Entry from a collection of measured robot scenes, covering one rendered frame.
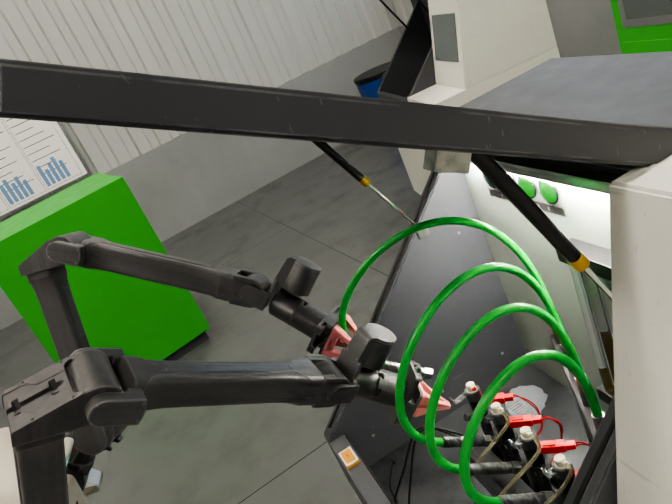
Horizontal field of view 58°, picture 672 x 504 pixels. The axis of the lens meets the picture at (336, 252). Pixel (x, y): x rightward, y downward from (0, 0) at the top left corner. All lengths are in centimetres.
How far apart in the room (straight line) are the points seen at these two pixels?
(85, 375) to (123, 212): 340
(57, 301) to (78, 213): 280
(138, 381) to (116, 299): 345
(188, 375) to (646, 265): 57
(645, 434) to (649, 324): 14
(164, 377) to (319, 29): 732
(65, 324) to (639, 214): 107
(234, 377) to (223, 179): 673
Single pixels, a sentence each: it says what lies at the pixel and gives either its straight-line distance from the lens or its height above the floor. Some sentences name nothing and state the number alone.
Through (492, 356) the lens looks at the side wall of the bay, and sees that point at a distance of 158.
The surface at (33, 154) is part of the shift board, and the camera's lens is 727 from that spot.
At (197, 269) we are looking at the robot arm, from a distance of 121.
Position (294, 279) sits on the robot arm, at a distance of 116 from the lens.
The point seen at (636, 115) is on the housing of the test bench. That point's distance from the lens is 103.
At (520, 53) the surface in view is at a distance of 401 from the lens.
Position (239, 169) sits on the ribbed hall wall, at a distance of 761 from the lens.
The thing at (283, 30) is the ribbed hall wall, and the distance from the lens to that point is 786.
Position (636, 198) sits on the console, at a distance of 69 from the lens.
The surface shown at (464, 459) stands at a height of 123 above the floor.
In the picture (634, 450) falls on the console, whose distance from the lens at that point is 84.
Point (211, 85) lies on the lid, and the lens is 50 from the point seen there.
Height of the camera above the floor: 184
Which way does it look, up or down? 22 degrees down
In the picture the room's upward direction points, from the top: 25 degrees counter-clockwise
